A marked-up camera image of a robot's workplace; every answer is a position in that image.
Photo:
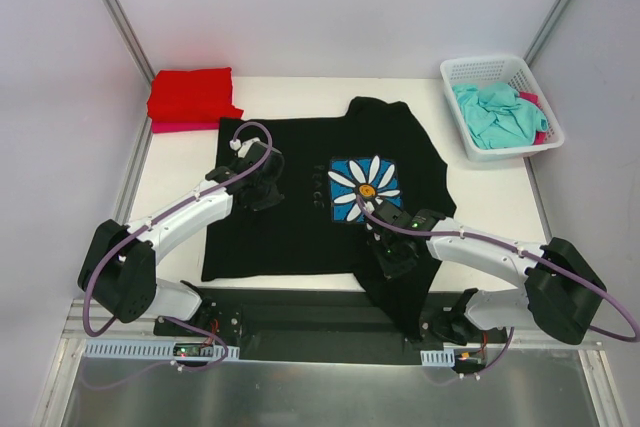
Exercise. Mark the crumpled pink t-shirt in basket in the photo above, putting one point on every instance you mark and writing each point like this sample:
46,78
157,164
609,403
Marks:
540,123

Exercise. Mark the folded pink t-shirt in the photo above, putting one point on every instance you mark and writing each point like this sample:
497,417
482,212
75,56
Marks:
158,127

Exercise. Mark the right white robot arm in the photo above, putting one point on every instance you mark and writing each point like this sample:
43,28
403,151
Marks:
552,287

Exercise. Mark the aluminium front rail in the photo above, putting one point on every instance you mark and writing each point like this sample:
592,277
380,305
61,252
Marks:
140,329

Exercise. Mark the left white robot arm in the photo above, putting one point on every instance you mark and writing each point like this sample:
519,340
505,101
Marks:
120,267

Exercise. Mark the black daisy print t-shirt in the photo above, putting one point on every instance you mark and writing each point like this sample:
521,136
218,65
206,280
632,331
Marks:
376,152

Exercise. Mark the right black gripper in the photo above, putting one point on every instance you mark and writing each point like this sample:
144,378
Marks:
395,259

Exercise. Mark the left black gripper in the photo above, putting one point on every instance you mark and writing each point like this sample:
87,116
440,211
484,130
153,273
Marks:
265,192

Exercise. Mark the left aluminium frame post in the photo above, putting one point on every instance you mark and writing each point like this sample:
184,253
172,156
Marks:
130,39

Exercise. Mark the white plastic basket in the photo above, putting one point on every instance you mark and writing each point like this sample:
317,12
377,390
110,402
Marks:
484,71

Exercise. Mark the folded red t-shirt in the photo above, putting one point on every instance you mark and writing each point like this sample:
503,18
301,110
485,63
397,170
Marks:
192,96

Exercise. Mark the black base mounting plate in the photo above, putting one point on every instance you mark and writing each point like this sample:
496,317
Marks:
316,326

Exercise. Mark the crumpled teal t-shirt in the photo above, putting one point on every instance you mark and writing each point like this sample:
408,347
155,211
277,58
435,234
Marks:
495,116

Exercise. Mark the right white cable duct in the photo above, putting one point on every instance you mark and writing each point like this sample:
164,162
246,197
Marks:
444,358

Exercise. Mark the left white cable duct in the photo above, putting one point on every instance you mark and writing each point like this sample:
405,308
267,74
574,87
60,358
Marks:
158,350

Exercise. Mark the white cable duct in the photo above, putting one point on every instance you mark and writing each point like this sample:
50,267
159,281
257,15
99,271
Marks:
158,350
444,358

